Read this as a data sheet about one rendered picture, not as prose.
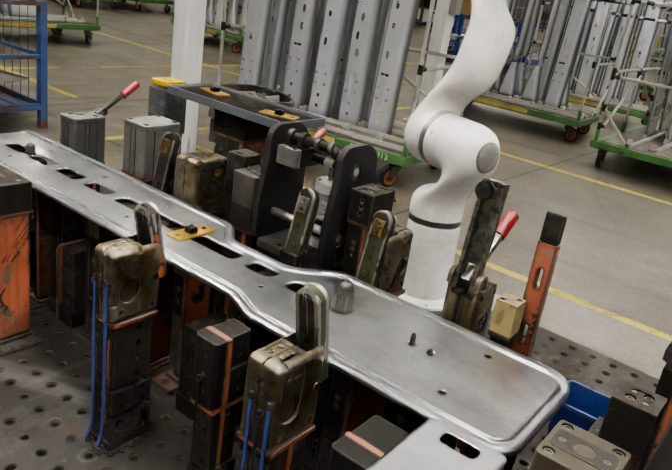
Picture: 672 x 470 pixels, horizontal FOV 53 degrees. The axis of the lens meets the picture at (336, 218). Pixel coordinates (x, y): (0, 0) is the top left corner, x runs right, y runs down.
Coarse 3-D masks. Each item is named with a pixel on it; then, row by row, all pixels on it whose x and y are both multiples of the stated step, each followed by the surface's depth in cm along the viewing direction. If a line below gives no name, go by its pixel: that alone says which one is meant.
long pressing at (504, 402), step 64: (64, 192) 129; (128, 192) 134; (192, 256) 111; (256, 256) 114; (256, 320) 95; (384, 320) 100; (448, 320) 102; (384, 384) 85; (448, 384) 86; (512, 384) 88; (512, 448) 76
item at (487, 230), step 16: (480, 192) 97; (496, 192) 100; (480, 208) 101; (496, 208) 99; (480, 224) 101; (496, 224) 100; (480, 240) 101; (464, 256) 102; (480, 256) 101; (480, 272) 101
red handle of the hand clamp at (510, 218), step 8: (504, 216) 109; (512, 216) 108; (504, 224) 107; (512, 224) 108; (496, 232) 107; (504, 232) 107; (496, 240) 106; (472, 264) 104; (464, 272) 103; (472, 272) 103; (464, 280) 102
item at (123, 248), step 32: (96, 256) 99; (128, 256) 99; (160, 256) 104; (96, 288) 101; (128, 288) 101; (128, 320) 103; (128, 352) 106; (96, 384) 107; (128, 384) 108; (96, 416) 109; (128, 416) 110; (96, 448) 107
